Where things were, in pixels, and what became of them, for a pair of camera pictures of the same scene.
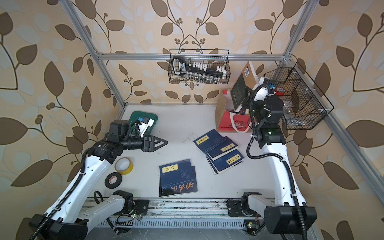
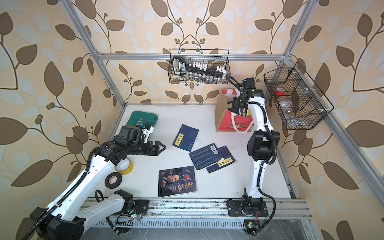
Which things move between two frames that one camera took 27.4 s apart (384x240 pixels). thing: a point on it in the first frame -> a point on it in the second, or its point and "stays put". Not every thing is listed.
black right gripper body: (258, 108) -> (239, 103)
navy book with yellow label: (225, 146) -> (186, 138)
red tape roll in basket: (280, 91) stays put
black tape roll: (117, 183) stays put
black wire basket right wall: (304, 105) stays put
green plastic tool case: (136, 114) stays put
